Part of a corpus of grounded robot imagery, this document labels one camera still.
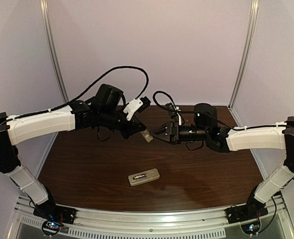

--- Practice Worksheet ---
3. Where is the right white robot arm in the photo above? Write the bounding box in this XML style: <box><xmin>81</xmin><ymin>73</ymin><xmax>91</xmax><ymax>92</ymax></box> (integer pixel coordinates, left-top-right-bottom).
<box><xmin>151</xmin><ymin>103</ymin><xmax>294</xmax><ymax>214</ymax></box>

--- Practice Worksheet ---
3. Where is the aluminium frame post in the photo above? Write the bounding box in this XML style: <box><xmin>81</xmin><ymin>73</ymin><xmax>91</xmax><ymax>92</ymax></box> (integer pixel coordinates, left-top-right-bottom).
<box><xmin>228</xmin><ymin>0</ymin><xmax>259</xmax><ymax>109</ymax></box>
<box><xmin>40</xmin><ymin>0</ymin><xmax>69</xmax><ymax>103</ymax></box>

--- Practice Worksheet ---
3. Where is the front aluminium rail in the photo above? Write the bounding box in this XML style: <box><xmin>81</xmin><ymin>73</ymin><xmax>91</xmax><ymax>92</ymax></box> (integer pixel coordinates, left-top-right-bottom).
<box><xmin>8</xmin><ymin>194</ymin><xmax>293</xmax><ymax>239</ymax></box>

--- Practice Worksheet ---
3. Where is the right aluminium frame post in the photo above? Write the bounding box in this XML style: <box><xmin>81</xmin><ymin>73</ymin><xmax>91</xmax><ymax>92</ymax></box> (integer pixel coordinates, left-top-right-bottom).
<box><xmin>228</xmin><ymin>0</ymin><xmax>259</xmax><ymax>109</ymax></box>

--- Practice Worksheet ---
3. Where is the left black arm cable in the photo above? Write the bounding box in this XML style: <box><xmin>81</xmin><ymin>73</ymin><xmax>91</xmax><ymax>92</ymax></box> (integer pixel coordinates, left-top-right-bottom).
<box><xmin>0</xmin><ymin>65</ymin><xmax>150</xmax><ymax>140</ymax></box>

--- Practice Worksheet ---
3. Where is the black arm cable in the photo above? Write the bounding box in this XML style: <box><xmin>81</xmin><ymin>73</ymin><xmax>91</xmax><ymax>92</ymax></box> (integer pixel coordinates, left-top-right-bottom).
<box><xmin>153</xmin><ymin>91</ymin><xmax>294</xmax><ymax>135</ymax></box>
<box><xmin>0</xmin><ymin>65</ymin><xmax>150</xmax><ymax>140</ymax></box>

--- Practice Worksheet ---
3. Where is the grey remote control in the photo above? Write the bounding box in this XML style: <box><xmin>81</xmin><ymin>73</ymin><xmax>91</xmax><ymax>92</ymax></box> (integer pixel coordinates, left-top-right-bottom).
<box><xmin>128</xmin><ymin>168</ymin><xmax>160</xmax><ymax>187</ymax></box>

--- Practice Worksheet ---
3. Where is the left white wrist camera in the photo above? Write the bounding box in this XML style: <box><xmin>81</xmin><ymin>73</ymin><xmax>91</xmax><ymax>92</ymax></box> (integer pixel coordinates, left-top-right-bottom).
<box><xmin>123</xmin><ymin>99</ymin><xmax>143</xmax><ymax>121</ymax></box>

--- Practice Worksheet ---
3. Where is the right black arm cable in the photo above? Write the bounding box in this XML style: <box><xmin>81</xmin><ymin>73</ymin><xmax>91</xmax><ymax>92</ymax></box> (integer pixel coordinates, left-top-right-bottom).
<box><xmin>153</xmin><ymin>91</ymin><xmax>294</xmax><ymax>135</ymax></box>

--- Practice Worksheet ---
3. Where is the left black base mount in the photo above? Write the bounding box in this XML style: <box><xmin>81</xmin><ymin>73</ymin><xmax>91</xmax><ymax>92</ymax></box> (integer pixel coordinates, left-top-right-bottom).
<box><xmin>33</xmin><ymin>205</ymin><xmax>76</xmax><ymax>237</ymax></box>

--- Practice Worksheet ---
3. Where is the left aluminium frame post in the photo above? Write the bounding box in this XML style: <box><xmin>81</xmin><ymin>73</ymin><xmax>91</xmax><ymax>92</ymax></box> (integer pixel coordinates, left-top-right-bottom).
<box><xmin>40</xmin><ymin>0</ymin><xmax>69</xmax><ymax>103</ymax></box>

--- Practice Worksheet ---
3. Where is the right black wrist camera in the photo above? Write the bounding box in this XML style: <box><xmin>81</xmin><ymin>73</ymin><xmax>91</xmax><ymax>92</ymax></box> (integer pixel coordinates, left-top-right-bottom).
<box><xmin>165</xmin><ymin>103</ymin><xmax>185</xmax><ymax>125</ymax></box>

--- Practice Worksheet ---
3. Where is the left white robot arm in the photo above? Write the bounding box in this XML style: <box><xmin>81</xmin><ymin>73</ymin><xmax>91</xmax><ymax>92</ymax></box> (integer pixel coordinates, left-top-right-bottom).
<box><xmin>0</xmin><ymin>84</ymin><xmax>151</xmax><ymax>219</ymax></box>

